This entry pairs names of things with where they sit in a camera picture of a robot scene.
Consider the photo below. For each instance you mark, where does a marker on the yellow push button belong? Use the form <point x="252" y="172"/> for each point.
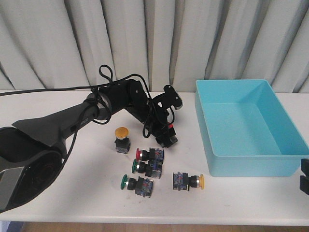
<point x="122" y="142"/>
<point x="183" y="181"/>

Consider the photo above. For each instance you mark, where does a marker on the light blue plastic box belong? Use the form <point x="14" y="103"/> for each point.
<point x="246" y="131"/>

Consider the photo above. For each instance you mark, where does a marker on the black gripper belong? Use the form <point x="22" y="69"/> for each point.
<point x="158" y="114"/>

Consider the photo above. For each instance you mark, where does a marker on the lying red push button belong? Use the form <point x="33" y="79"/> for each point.
<point x="151" y="154"/>

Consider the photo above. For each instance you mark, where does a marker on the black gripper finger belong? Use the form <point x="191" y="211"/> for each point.
<point x="304" y="184"/>
<point x="305" y="167"/>

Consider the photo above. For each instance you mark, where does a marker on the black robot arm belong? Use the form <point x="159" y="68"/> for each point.
<point x="33" y="151"/>

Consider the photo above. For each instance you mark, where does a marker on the lying yellow push button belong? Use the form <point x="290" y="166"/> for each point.
<point x="183" y="181"/>

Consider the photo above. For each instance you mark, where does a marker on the lower green push button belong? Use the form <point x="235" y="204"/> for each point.
<point x="142" y="186"/>

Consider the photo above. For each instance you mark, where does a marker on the grey pleated curtain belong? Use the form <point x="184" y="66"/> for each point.
<point x="62" y="43"/>

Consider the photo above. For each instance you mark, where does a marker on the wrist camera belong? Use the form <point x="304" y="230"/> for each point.
<point x="171" y="98"/>

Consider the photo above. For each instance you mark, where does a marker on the green push button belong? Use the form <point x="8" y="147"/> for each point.
<point x="142" y="186"/>
<point x="152" y="168"/>

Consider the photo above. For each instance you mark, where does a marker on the upper green push button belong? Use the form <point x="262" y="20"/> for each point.
<point x="152" y="168"/>

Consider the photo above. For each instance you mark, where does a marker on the red push button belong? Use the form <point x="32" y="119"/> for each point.
<point x="151" y="154"/>
<point x="171" y="135"/>

